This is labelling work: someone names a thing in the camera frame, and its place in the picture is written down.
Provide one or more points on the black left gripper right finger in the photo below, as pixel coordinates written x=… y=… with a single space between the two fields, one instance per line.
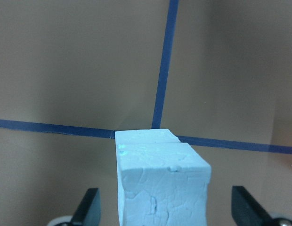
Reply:
x=246 y=211

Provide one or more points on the light blue foam block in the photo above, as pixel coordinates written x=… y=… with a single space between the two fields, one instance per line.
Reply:
x=161 y=184

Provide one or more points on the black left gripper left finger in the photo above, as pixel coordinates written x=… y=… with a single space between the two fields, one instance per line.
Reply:
x=88 y=212

